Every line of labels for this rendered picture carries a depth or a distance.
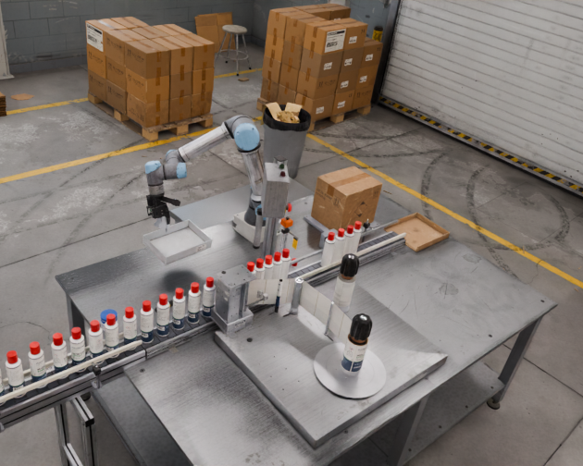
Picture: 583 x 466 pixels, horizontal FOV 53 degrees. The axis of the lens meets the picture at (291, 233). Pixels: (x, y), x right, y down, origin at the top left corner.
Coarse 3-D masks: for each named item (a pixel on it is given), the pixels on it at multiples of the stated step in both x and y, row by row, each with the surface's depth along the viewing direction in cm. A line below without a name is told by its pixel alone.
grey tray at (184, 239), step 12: (168, 228) 298; (180, 228) 304; (192, 228) 304; (144, 240) 289; (156, 240) 293; (168, 240) 295; (180, 240) 297; (192, 240) 298; (204, 240) 300; (156, 252) 283; (168, 252) 288; (180, 252) 283; (192, 252) 289
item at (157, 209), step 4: (164, 192) 289; (148, 196) 285; (152, 196) 285; (156, 196) 286; (160, 196) 286; (148, 200) 286; (152, 200) 288; (156, 200) 288; (148, 204) 289; (152, 204) 288; (156, 204) 288; (160, 204) 290; (164, 204) 290; (152, 208) 286; (156, 208) 287; (160, 208) 288; (164, 208) 290; (152, 212) 288; (156, 212) 287; (160, 212) 289; (164, 212) 290; (156, 216) 288; (160, 216) 289
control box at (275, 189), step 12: (276, 168) 261; (264, 180) 263; (276, 180) 252; (288, 180) 255; (264, 192) 259; (276, 192) 255; (264, 204) 258; (276, 204) 258; (264, 216) 261; (276, 216) 262
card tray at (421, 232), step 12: (408, 216) 364; (420, 216) 367; (384, 228) 352; (396, 228) 355; (408, 228) 357; (420, 228) 359; (432, 228) 361; (408, 240) 346; (420, 240) 348; (432, 240) 344
